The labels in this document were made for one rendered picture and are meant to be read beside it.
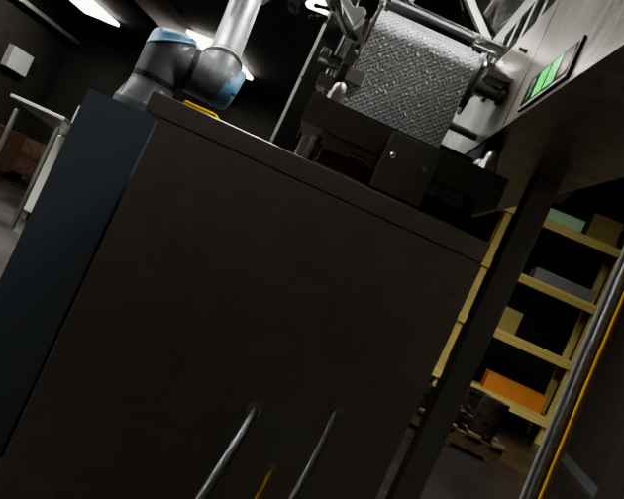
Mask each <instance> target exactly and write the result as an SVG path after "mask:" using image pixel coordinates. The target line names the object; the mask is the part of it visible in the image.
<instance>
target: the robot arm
mask: <svg viewBox="0 0 624 499"><path fill-rule="evenodd" d="M270 1H272V0H230V1H229V3H228V5H227V8H226V10H225V13H224V15H223V18H222V20H221V23H220V25H219V27H218V30H217V32H216V35H215V37H214V40H213V42H212V45H211V46H209V47H206V48H205V49H204V50H199V49H197V48H196V47H197V42H196V41H195V40H194V39H193V38H190V37H189V36H187V35H185V34H183V33H181V32H179V31H176V30H172V29H169V28H155V29H153V31H152V32H151V34H150V36H149V38H148V39H147V40H146V44H145V47H144V49H143V51H142V53H141V55H140V57H139V59H138V62H137V64H136V66H135V68H134V70H133V73H132V75H131V76H130V78H129V79H128V80H127V81H126V82H125V83H124V84H123V85H122V86H121V87H120V88H119V89H118V90H117V91H116V92H115V94H114V96H113V99H116V100H118V101H120V102H123V103H125V104H127V105H130V106H132V107H134V108H137V109H139V110H141V111H144V112H146V113H148V112H147V111H146V107H147V105H148V102H149V100H150V98H151V96H152V94H153V92H154V90H155V91H157V92H159V93H161V94H164V95H166V96H168V97H170V98H172V97H173V94H174V92H175V90H176V88H178V89H179V90H181V91H183V92H185V93H187V94H189V95H191V96H193V97H195V98H197V99H199V100H201V101H203V102H205V103H207V104H208V105H209V106H213V107H215V108H217V109H220V110H225V109H226V108H227V107H228V106H229V105H230V104H231V102H232V101H233V99H234V98H235V96H236V95H237V93H238V91H239V90H240V88H241V86H242V85H243V83H244V81H245V79H246V77H247V76H246V75H245V74H244V73H243V72H242V69H243V63H242V61H241V56H242V53H243V50H244V48H245V45H246V43H247V40H248V37H249V34H250V32H251V29H252V27H253V24H254V21H255V19H256V16H257V13H258V11H259V8H260V6H262V5H263V4H265V3H266V2H270ZM353 1H355V0H325V2H326V4H327V6H328V7H329V8H330V10H331V13H332V15H333V17H334V19H335V21H336V22H337V24H338V26H339V28H340V29H341V30H342V32H343V34H344V35H345V36H348V37H350V38H351V39H352V40H354V41H356V40H357V37H356V34H355V29H356V28H358V27H359V26H360V25H361V24H362V23H363V22H364V16H365V14H366V10H365V8H364V7H355V6H353V4H352V3H351V2H353ZM306 2H307V0H289V1H288V11H289V12H291V13H292V14H294V15H297V14H298V13H299V11H300V10H302V9H303V7H304V5H305V3H306Z"/></svg>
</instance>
